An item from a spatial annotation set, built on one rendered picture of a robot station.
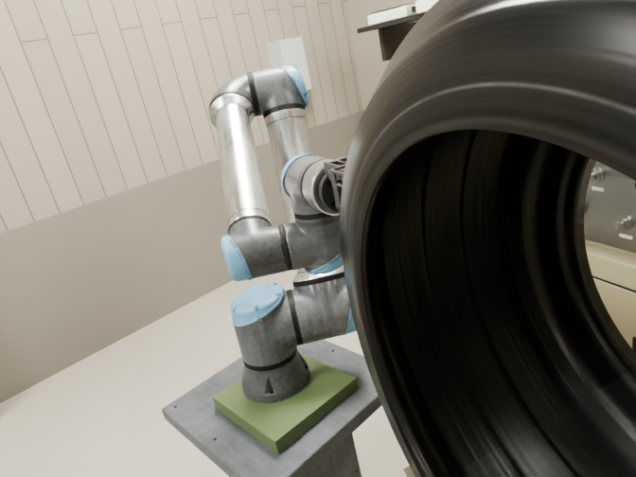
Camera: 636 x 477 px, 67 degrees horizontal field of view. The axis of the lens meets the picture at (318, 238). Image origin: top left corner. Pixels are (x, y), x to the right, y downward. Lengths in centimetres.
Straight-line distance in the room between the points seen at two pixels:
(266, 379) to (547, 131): 115
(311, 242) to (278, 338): 43
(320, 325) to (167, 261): 232
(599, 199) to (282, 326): 81
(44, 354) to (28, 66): 163
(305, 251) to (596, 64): 72
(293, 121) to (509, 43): 107
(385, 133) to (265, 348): 97
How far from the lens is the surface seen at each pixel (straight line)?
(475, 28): 28
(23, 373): 337
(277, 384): 132
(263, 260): 89
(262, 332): 125
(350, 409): 132
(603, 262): 128
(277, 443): 124
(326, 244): 89
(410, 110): 33
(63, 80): 324
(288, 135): 129
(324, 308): 125
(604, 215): 130
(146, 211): 336
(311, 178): 79
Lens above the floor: 145
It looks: 20 degrees down
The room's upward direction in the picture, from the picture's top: 12 degrees counter-clockwise
